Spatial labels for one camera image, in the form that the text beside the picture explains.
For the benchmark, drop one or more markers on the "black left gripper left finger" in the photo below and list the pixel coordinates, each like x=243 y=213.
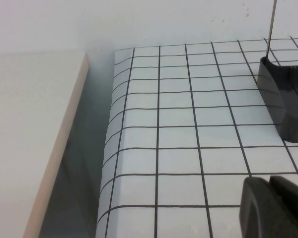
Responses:
x=258 y=213

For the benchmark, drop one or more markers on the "white black-grid tablecloth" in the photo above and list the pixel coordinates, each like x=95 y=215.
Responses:
x=176 y=124

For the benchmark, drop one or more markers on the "white beige-edged side table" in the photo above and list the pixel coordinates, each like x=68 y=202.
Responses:
x=27 y=124

